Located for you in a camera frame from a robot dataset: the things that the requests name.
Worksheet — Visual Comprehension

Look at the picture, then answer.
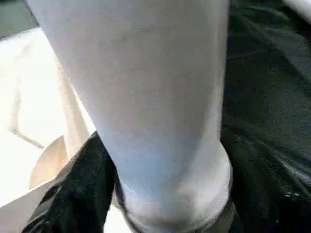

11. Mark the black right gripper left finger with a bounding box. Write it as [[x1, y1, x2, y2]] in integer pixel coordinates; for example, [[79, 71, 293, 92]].
[[24, 132, 120, 233]]

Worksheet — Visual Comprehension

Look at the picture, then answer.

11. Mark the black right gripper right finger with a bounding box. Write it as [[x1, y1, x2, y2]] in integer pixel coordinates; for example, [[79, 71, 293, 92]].
[[222, 135, 311, 233]]

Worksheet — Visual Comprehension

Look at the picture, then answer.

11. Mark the white plastic table top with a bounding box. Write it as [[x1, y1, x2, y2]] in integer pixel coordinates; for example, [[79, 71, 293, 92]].
[[0, 26, 238, 233]]

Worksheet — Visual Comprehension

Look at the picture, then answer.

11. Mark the black shiny table mat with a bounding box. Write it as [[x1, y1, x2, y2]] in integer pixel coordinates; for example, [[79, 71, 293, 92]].
[[0, 0, 311, 233]]

